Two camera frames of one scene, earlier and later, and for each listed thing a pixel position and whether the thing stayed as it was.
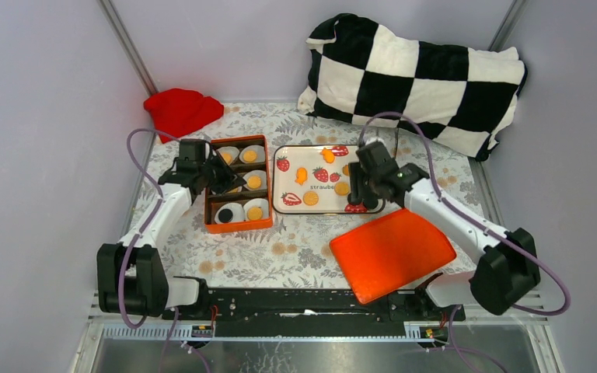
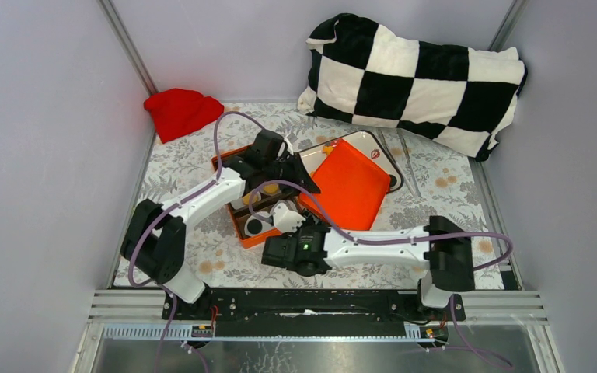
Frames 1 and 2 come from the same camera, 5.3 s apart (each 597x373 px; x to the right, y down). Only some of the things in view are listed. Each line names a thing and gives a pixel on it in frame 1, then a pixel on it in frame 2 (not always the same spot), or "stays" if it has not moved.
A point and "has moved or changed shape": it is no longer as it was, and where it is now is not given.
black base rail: (308, 306) stays
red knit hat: (180, 112) stays
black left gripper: (229, 181) → (299, 179)
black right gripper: (357, 172) → (308, 220)
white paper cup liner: (237, 210) → (267, 225)
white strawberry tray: (314, 179) has moved or changed shape
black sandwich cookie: (225, 215) → (254, 226)
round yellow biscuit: (254, 182) has moved or changed shape
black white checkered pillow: (360, 71) stays
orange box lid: (388, 253) → (352, 189)
